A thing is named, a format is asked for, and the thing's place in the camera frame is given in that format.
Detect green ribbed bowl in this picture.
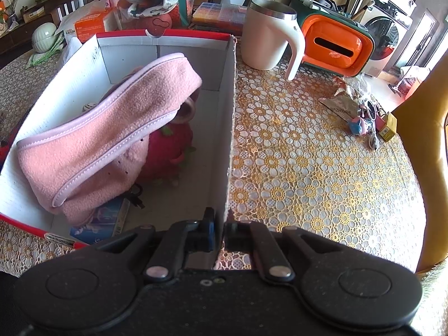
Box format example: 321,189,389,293
32,23,58,53

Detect yellow chair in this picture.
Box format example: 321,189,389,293
390,52,448,274

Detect white loose tissue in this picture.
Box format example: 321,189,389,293
63,38,85,60

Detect beige fluffy cushion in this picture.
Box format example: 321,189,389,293
418,266,448,323

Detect green cloth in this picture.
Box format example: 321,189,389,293
27,40,67,68

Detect white router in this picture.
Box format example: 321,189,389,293
58,0,86,20

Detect small yellow box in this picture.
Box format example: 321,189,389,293
379,112,399,142

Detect orange tissue box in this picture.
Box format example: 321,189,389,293
54,0,118,44

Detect plastic bag of fruit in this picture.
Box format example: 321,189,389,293
108,0,204,32

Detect vase with dried twigs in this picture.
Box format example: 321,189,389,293
5,0,25,30

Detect pink plush ball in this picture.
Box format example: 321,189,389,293
135,122,197,186

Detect cream mug with steel rim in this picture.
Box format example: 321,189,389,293
241,0,306,81

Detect black cord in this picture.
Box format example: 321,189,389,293
126,184,146,209

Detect red cardboard box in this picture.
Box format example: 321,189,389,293
0,30,239,249

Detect washing machine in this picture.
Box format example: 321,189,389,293
357,0,419,78

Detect small toy figures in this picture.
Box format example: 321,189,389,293
348,100,387,151

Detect clear box of coloured items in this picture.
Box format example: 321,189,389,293
192,2,250,36

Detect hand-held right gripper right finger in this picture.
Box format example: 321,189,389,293
224,220,347,282

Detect orange tissue holder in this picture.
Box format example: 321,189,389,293
289,0,376,78

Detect wooden television cabinet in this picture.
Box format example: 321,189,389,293
0,0,106,57

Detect blue tissue pack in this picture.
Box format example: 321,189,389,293
69,198,132,246

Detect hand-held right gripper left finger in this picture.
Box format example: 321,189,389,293
94,207,216,282

